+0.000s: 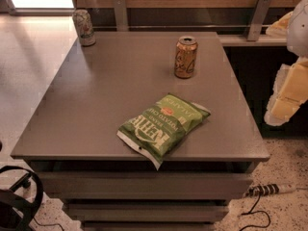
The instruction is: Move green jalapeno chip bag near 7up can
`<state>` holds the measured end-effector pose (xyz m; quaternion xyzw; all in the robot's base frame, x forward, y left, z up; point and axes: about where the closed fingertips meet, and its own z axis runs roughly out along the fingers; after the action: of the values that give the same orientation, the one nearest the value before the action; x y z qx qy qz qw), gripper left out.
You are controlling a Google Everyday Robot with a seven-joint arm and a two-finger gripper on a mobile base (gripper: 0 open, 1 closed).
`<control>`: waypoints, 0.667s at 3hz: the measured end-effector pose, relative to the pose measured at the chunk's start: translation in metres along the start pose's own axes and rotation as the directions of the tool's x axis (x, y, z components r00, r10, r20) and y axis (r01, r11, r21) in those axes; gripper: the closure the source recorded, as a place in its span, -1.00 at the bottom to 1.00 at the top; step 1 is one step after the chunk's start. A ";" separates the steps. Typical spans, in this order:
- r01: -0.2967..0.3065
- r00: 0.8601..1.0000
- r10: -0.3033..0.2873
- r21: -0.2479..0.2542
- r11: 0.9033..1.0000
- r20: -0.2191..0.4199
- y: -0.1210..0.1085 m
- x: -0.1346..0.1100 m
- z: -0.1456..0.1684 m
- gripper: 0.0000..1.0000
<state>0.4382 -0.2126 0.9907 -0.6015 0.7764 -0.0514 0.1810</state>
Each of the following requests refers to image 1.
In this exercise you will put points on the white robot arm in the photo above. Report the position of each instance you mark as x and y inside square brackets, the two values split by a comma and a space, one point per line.
[297, 34]

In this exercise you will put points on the grey drawer cabinet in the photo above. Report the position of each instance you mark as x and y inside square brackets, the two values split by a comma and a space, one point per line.
[71, 141]

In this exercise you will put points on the left metal wall bracket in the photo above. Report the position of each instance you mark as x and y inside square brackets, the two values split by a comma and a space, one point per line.
[121, 17]

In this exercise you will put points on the right metal wall bracket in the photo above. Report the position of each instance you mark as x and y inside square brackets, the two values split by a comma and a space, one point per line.
[254, 28]

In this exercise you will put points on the green jalapeno chip bag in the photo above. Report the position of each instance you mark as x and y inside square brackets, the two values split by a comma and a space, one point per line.
[161, 127]

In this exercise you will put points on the orange soda can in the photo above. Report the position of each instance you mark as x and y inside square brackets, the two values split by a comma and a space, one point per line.
[185, 57]

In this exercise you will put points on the black office chair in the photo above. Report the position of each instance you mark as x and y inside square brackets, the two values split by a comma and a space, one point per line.
[16, 212]

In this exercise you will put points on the metal wall bracket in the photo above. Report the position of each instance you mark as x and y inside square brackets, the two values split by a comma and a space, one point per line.
[254, 28]
[121, 17]

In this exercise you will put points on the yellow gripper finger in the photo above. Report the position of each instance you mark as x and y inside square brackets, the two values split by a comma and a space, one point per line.
[290, 91]
[280, 27]

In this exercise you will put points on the white power strip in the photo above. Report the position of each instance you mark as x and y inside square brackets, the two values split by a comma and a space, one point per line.
[269, 189]

